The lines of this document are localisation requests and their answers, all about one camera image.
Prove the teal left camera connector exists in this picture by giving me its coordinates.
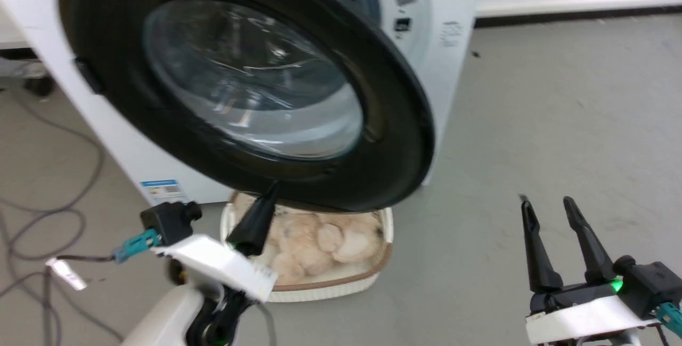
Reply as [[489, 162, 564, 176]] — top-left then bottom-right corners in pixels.
[[112, 228, 161, 264]]

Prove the blue white energy label sticker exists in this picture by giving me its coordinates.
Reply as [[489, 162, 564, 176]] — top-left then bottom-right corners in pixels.
[[140, 178, 190, 206]]

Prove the white cable tag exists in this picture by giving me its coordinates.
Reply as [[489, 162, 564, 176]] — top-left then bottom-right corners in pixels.
[[45, 258, 88, 291]]

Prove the black caster wheel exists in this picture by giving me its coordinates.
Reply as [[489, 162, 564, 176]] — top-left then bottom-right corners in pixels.
[[22, 76, 55, 97]]

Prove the thin black camera cable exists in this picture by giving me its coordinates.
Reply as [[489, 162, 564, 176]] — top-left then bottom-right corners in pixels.
[[53, 253, 120, 262]]

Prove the teal right camera connector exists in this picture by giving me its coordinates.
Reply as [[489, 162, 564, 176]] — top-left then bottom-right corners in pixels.
[[655, 302, 682, 338]]

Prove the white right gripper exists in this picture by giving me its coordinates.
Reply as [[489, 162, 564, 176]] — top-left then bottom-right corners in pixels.
[[521, 196, 661, 345]]

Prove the grey floor cable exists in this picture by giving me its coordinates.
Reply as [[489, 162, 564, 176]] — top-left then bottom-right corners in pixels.
[[0, 87, 124, 346]]

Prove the beige plush toy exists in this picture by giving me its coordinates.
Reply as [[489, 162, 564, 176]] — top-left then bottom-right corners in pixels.
[[234, 192, 385, 285]]

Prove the teal camera connector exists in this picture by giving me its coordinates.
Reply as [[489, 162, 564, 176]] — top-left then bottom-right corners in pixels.
[[112, 228, 161, 264], [655, 302, 682, 338]]

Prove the white wicker laundry basket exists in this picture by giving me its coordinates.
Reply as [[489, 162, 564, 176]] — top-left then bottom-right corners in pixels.
[[220, 191, 394, 303]]

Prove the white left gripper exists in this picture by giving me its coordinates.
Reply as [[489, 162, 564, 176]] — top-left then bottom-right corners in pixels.
[[151, 180, 283, 304]]

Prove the black round glass washer door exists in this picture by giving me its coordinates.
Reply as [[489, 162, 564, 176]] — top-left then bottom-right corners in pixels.
[[59, 0, 435, 213]]

